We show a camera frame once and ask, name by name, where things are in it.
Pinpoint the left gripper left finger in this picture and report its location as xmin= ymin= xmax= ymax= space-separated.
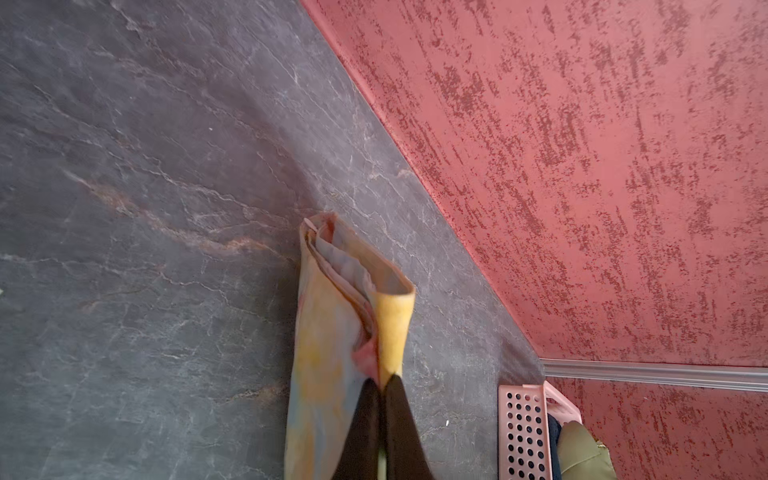
xmin=332 ymin=379 xmax=381 ymax=480

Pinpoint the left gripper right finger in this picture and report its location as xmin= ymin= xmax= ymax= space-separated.
xmin=383 ymin=375 xmax=434 ymax=480

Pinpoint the dark blue skirt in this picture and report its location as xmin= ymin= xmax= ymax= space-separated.
xmin=547 ymin=414 xmax=562 ymax=480

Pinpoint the floral pastel skirt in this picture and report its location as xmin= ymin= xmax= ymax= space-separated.
xmin=284 ymin=212 xmax=416 ymax=479

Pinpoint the pink plastic basket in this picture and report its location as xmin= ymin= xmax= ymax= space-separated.
xmin=498 ymin=381 xmax=582 ymax=479

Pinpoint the olive green skirt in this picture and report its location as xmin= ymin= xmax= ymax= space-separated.
xmin=557 ymin=422 xmax=618 ymax=480

